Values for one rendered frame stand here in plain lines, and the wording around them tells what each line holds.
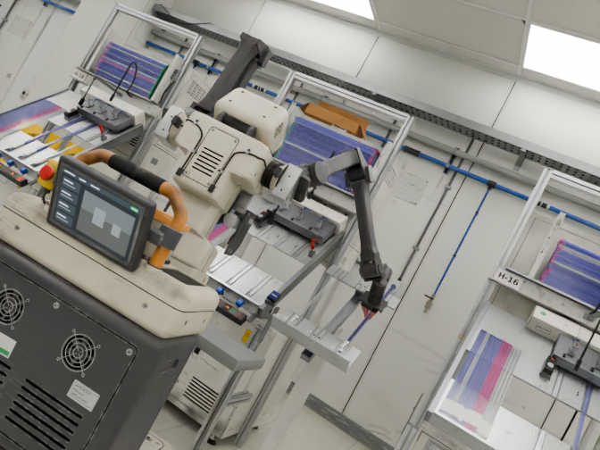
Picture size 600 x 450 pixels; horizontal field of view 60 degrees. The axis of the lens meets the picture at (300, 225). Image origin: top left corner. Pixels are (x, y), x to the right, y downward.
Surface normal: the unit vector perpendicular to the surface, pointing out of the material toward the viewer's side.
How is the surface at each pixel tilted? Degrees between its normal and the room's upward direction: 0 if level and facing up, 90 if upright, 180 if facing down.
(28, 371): 90
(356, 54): 90
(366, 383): 90
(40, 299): 90
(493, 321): 44
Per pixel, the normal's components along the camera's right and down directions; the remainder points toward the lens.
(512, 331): 0.12, -0.78
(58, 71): -0.31, -0.22
